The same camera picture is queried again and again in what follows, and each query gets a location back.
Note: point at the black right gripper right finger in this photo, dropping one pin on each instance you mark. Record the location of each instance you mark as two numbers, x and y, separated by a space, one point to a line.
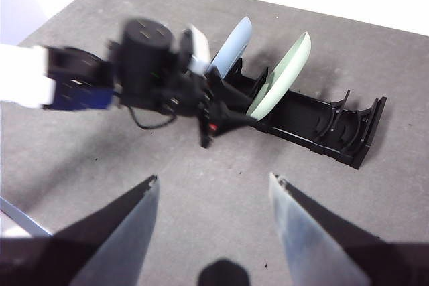
321 246

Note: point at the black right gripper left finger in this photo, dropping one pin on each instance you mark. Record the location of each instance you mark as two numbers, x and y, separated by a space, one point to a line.
110 242

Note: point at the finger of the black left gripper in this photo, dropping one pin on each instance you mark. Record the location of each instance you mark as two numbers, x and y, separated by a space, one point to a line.
231 119
231 95

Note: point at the blue round plate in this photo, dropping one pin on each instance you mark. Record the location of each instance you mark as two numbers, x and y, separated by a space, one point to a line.
231 48

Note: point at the green round plate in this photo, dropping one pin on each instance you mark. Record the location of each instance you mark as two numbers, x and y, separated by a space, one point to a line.
281 78

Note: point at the black plate rack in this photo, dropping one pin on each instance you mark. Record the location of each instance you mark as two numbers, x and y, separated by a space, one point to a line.
318 122

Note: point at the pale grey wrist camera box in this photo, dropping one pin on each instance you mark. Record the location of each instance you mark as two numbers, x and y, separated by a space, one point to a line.
201 48

